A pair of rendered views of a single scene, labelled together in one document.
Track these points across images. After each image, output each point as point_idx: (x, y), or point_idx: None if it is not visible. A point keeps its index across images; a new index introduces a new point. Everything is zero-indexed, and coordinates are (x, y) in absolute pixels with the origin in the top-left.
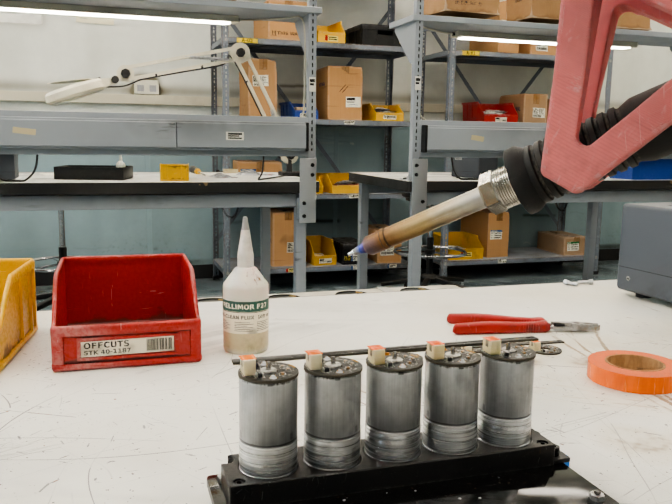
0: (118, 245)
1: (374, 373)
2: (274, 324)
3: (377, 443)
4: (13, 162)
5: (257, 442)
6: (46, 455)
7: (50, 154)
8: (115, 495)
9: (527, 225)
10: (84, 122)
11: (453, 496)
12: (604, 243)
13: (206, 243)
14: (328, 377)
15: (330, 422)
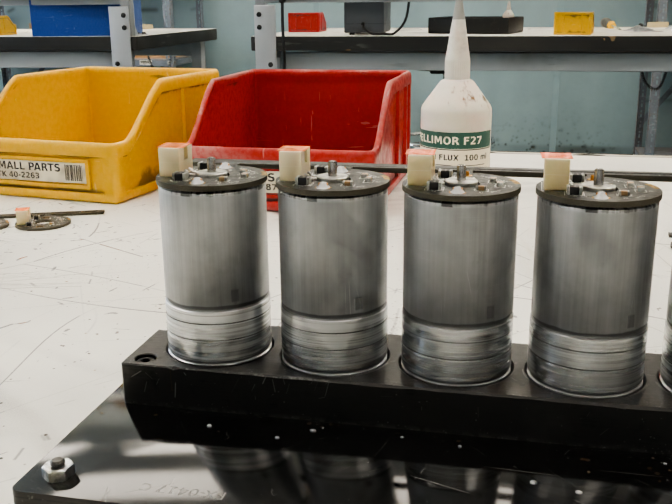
0: (515, 123)
1: (406, 202)
2: (530, 184)
3: (408, 341)
4: (382, 12)
5: (174, 296)
6: (53, 292)
7: (422, 1)
8: (62, 354)
9: None
10: None
11: (525, 475)
12: None
13: (627, 126)
14: (295, 193)
15: (302, 282)
